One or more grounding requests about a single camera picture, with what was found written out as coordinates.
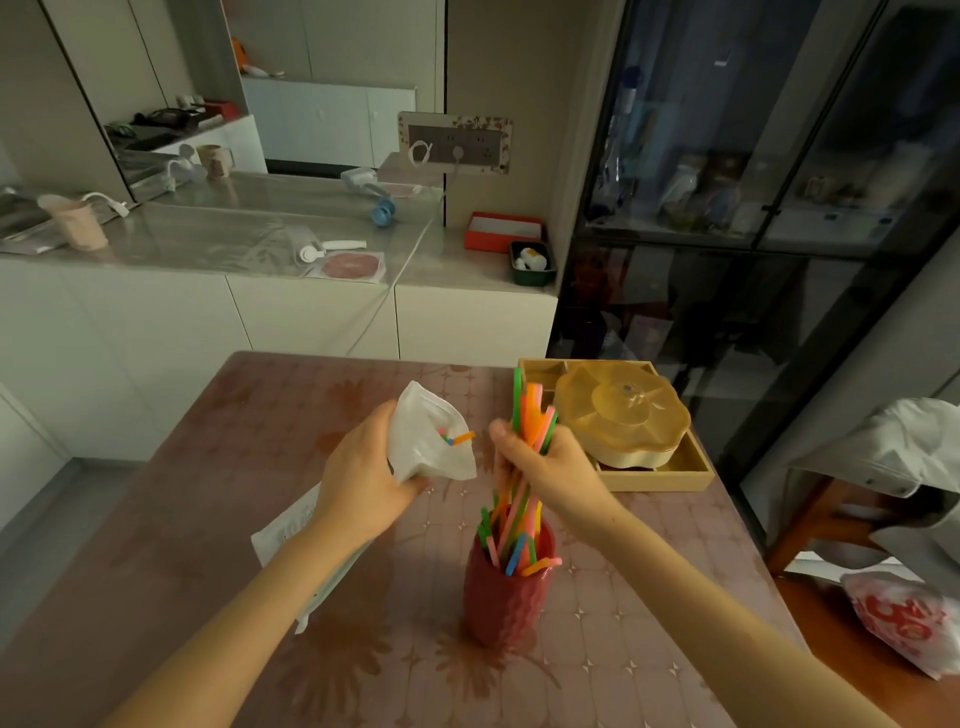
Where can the person's right hand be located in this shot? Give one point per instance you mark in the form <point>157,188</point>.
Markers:
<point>562,480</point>

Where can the person's left hand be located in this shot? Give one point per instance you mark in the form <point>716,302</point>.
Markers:
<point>356,484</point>

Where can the person's right thumb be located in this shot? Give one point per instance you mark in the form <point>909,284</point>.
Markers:
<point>506,441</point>

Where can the person's left thumb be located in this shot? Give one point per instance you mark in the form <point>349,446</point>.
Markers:
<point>381,431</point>

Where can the bunch of colourful straws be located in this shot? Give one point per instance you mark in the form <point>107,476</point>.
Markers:
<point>531,409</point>

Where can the white plastic straw bag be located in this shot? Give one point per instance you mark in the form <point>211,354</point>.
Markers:
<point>427,439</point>

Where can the person's right forearm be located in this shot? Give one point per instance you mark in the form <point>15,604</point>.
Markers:
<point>720,622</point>

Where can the person's left forearm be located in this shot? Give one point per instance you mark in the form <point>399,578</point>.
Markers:
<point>240,626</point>

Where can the few straws inside bag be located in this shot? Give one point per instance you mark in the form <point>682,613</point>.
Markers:
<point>459,438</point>

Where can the colourful straws standing in cup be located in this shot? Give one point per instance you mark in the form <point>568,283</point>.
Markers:
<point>517,559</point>

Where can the amber flower-shaped snack dish lid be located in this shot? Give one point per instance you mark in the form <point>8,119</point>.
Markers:
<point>622,409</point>

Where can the brown floral tablecloth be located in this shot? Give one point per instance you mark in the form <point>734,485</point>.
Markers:
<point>225,450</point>

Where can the dark green small tray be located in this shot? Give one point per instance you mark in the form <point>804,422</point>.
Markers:
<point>532,277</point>

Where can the red textured cup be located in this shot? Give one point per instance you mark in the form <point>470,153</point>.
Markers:
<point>502,607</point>

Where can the pink round disc in sleeve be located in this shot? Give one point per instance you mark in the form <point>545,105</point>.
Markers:
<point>349,266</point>

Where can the white and orange small items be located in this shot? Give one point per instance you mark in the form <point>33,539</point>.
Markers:
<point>531,259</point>

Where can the yellow wooden divided tray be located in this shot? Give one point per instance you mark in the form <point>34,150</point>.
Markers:
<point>694,469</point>

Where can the white handheld roller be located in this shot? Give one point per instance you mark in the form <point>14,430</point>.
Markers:
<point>334,246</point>

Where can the red shallow box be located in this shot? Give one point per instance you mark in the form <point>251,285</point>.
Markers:
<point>501,232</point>

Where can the white and blue handheld device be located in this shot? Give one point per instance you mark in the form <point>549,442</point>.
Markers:
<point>367,187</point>

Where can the white low cabinet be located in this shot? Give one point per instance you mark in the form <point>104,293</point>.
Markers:
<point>150,330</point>

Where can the floral framed power socket panel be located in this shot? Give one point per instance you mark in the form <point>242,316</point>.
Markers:
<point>457,124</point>

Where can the orange wooden chair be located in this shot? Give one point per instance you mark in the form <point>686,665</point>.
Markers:
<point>817,517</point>

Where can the pink paper cup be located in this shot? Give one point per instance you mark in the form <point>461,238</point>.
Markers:
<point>79,225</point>

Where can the black framed glass cabinet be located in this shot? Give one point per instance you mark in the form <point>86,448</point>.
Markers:
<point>750,150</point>

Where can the white jacket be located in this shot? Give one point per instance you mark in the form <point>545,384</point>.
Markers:
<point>900,442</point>

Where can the white and red plastic bag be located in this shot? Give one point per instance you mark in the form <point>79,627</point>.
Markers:
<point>900,619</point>

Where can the wall mirror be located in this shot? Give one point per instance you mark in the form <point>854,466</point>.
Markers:
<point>300,112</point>

